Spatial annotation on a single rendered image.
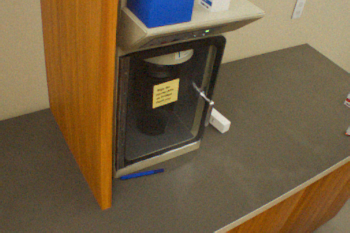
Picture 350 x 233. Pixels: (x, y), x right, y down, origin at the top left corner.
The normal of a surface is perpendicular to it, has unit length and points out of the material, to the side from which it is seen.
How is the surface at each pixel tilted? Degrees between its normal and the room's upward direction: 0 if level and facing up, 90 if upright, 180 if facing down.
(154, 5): 90
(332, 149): 0
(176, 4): 90
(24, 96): 90
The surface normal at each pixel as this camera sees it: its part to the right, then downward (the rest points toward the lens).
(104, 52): 0.52, 0.59
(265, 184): 0.13, -0.77
